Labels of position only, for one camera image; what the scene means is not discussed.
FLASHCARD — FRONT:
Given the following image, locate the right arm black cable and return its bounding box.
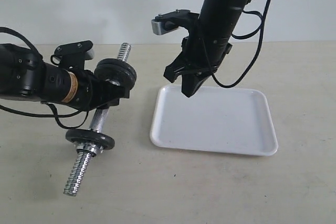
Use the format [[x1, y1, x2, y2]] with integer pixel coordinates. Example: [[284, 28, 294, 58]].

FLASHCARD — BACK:
[[196, 0, 310, 88]]

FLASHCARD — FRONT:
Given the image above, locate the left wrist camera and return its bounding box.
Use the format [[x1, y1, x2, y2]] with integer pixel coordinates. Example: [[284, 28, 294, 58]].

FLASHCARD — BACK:
[[50, 40, 95, 70]]

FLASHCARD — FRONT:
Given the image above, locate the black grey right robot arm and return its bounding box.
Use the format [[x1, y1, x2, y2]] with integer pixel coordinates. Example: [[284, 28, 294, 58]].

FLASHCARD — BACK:
[[152, 0, 271, 98]]

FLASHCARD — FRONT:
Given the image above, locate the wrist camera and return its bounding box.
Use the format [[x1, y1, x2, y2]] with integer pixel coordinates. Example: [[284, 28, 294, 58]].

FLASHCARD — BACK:
[[151, 9, 199, 36], [50, 40, 95, 70]]

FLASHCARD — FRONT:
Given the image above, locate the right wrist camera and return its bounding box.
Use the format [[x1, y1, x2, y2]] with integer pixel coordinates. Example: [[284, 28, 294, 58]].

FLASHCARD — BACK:
[[151, 9, 199, 36]]

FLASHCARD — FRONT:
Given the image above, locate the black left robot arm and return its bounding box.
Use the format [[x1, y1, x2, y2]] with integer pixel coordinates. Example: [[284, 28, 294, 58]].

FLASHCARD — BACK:
[[1, 40, 137, 111]]

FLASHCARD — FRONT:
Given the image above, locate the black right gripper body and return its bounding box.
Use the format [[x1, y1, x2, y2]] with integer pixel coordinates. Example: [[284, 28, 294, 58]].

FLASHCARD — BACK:
[[181, 36, 233, 68]]

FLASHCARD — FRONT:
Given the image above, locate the chrome star collar nut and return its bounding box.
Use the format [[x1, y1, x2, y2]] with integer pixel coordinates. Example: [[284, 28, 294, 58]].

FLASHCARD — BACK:
[[75, 142, 103, 156]]

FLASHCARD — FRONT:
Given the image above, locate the white rectangular plastic tray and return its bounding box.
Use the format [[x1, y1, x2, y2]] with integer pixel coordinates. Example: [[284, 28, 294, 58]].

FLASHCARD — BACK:
[[149, 84, 278, 156]]

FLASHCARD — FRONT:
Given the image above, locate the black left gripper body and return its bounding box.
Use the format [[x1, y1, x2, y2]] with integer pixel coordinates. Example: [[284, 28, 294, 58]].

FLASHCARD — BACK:
[[68, 69, 103, 111]]

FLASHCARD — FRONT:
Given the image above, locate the chrome threaded dumbbell bar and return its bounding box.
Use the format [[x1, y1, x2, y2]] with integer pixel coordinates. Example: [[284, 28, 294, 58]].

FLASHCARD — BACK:
[[64, 42, 137, 197]]

